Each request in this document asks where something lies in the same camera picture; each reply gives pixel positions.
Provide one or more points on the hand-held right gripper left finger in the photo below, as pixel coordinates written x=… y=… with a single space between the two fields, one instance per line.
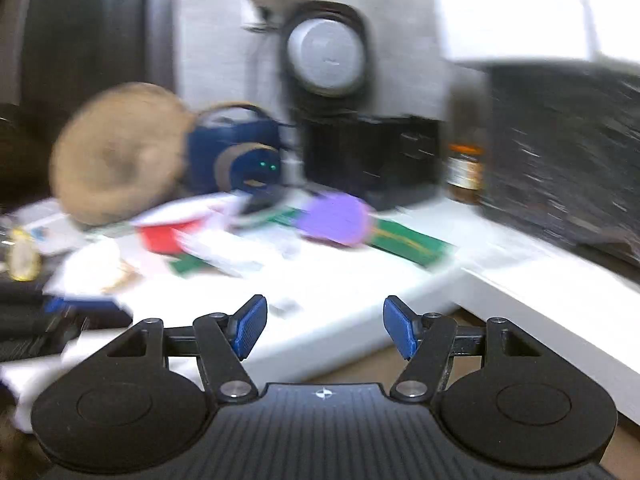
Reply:
x=250 y=327

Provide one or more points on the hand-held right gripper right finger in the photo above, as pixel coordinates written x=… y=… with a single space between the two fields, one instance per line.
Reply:
x=400 y=327

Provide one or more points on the green striped white packet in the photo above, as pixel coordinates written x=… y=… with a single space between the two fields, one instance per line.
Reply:
x=220 y=260

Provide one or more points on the green flat packet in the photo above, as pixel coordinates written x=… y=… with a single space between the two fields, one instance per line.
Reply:
x=410 y=245

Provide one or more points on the red and white box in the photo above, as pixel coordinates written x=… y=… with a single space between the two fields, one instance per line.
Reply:
x=165 y=235

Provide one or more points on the purple round object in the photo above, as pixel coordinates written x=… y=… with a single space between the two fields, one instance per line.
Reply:
x=335 y=220

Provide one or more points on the glass jar with orange lid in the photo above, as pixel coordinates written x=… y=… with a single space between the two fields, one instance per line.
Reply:
x=465 y=175

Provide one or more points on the white crumpled paper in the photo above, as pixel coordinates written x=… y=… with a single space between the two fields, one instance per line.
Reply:
x=85 y=265

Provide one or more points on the black cooker with open lid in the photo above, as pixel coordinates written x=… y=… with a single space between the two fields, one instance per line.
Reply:
x=360 y=155

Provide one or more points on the blue electric cooker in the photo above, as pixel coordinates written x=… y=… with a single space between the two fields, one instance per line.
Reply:
x=220 y=145

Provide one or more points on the round brown woven mat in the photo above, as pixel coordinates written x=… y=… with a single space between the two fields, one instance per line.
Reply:
x=120 y=155

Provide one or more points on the dark ribbed object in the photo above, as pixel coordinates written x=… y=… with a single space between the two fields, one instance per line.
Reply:
x=30 y=325

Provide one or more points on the white paper sheet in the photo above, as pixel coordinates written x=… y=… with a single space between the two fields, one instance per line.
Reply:
x=35 y=385

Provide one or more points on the white flat packet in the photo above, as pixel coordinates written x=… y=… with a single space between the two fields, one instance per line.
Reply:
x=47 y=225

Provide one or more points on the yellow round object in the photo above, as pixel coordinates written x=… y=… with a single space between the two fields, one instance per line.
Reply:
x=24 y=257

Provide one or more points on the white range hood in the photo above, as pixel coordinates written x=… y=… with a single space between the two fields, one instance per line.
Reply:
x=510 y=10

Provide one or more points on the dark tall cabinet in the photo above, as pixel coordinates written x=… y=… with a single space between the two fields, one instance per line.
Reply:
x=75 y=25

